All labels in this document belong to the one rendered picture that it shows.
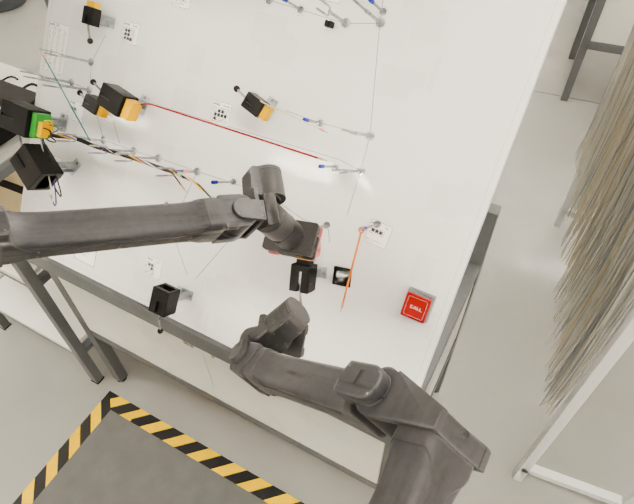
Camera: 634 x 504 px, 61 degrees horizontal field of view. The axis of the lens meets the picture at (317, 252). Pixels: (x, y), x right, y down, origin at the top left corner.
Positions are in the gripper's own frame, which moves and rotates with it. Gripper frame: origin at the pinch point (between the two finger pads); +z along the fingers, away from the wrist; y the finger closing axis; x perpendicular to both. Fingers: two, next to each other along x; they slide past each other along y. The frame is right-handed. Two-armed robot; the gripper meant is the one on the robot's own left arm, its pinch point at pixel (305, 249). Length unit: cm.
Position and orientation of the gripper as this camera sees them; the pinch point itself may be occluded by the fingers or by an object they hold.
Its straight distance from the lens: 108.9
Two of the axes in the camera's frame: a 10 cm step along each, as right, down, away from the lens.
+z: 3.1, 2.8, 9.1
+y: -9.2, -1.6, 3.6
